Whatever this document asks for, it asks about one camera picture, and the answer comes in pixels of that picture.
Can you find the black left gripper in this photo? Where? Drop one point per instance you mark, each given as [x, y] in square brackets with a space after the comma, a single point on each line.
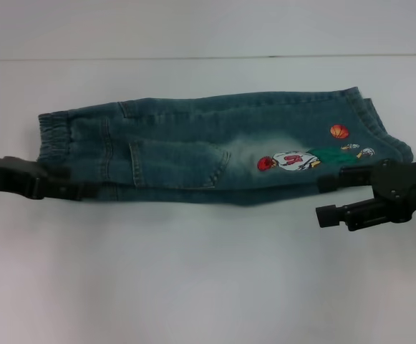
[3, 173]

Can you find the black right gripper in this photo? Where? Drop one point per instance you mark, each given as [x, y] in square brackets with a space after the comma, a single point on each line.
[397, 186]

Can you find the blue denim shorts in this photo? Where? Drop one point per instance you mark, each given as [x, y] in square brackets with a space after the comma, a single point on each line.
[193, 143]

